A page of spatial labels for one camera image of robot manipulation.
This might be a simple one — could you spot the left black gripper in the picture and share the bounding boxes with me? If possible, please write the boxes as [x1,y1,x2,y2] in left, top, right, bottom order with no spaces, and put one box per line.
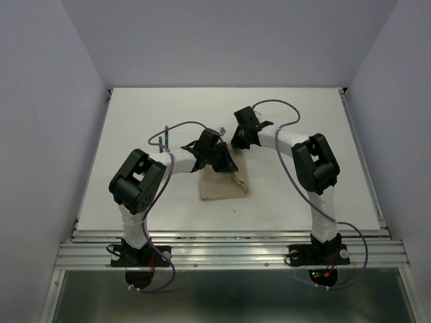
[206,142,238,173]

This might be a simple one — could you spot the beige cloth napkin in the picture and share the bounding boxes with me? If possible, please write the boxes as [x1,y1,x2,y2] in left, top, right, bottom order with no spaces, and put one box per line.
[199,144,249,201]

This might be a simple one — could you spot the silver knife teal handle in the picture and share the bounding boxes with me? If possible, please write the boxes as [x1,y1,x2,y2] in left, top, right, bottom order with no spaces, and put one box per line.
[164,125,169,151]

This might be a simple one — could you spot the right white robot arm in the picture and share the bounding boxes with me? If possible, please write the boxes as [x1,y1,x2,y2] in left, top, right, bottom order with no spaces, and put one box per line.
[231,106,340,262]

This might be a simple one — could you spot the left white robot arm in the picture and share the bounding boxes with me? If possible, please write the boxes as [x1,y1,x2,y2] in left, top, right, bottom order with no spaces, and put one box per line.
[108,128,238,265]

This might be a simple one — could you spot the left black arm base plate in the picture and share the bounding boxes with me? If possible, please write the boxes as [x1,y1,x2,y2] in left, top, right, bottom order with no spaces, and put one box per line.
[106,244,170,268]

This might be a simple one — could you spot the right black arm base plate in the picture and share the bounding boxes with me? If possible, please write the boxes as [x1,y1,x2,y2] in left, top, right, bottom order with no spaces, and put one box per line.
[284,244,351,267]

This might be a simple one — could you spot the aluminium rail frame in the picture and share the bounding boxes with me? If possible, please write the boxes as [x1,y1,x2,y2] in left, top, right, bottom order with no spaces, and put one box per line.
[41,88,424,322]

